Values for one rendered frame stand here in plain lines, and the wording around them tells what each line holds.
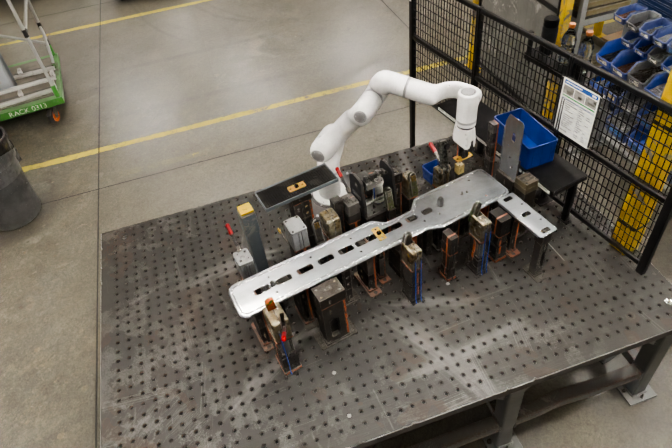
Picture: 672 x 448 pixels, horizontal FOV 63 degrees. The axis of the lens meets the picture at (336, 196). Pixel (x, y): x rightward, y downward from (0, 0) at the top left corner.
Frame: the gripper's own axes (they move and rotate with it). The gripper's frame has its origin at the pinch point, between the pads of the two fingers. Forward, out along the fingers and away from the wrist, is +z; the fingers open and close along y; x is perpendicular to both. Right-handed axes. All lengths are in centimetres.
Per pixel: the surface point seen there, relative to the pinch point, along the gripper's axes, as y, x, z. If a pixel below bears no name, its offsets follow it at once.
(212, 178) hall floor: -209, -78, 128
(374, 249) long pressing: 6, -51, 27
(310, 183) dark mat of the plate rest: -33, -61, 11
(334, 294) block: 19, -79, 24
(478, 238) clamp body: 21.9, -6.2, 32.5
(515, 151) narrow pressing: 3.2, 28.6, 10.6
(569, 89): 3, 56, -12
